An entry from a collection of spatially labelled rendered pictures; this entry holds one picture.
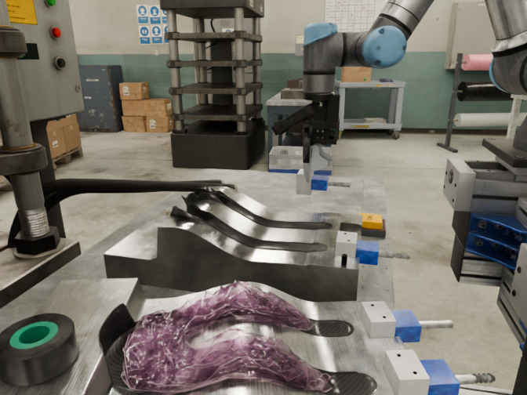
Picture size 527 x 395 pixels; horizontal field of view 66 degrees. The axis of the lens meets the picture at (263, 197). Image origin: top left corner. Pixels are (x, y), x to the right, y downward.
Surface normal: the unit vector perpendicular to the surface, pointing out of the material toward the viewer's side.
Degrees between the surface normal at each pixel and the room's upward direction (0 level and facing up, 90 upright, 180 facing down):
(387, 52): 90
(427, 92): 90
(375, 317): 0
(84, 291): 0
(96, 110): 90
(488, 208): 90
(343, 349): 0
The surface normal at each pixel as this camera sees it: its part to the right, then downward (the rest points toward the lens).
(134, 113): -0.20, 0.16
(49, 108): 0.97, 0.07
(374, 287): 0.00, -0.95
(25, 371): 0.18, 0.32
